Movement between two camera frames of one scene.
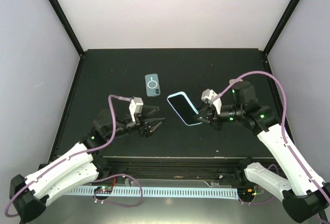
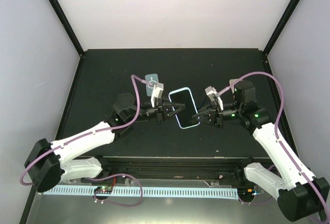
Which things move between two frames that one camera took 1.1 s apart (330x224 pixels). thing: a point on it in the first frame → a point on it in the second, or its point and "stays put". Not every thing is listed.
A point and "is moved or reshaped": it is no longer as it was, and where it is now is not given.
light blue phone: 184,108 is moved or reshaped
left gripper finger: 154,126 → 181,105
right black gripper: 213,117 stays put
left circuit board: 104,189 stays put
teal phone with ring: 152,83 stays put
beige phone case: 231,81 stays put
